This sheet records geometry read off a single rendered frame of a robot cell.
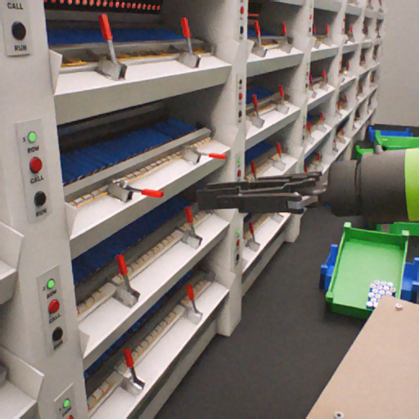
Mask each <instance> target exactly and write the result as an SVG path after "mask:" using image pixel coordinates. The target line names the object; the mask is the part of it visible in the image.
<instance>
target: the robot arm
mask: <svg viewBox="0 0 419 419"><path fill-rule="evenodd" d="M196 198H197V203H198V208H199V210H216V209H238V213H240V214H250V213H252V214H285V213H288V214H298V215H301V214H303V213H304V207H305V208H316V207H318V206H319V205H329V207H331V212H332V213H333V214H334V215H335V216H336V217H349V216H362V215H363V216H364V218H365V219H366V220H367V222H368V223H372V224H375V225H377V224H380V225H381V228H382V229H381V231H382V233H388V232H389V231H390V224H395V221H419V148H416V149H406V150H395V151H383V150H382V149H381V146H376V150H375V152H365V153H364V154H362V157H361V160H360V161H359V160H346V161H336V162H333V163H332V164H331V166H329V169H328V172H327V175H322V171H321V170H316V171H313V172H308V173H291V174H282V175H272V176H259V178H257V180H251V181H250V182H249V181H241V182H217V183H207V184H206V190H198V191H196Z"/></svg>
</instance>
